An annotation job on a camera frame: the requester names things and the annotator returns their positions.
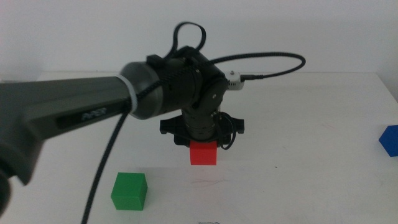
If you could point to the red cube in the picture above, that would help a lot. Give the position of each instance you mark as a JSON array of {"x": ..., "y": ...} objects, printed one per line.
[{"x": 203, "y": 153}]

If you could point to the green cube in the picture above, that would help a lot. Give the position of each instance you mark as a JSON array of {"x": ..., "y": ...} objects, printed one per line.
[{"x": 129, "y": 191}]

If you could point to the blue cube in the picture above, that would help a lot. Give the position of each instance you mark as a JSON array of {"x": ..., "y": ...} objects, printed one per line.
[{"x": 390, "y": 140}]

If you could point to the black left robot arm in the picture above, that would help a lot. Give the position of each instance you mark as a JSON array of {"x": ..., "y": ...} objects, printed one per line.
[{"x": 62, "y": 102}]

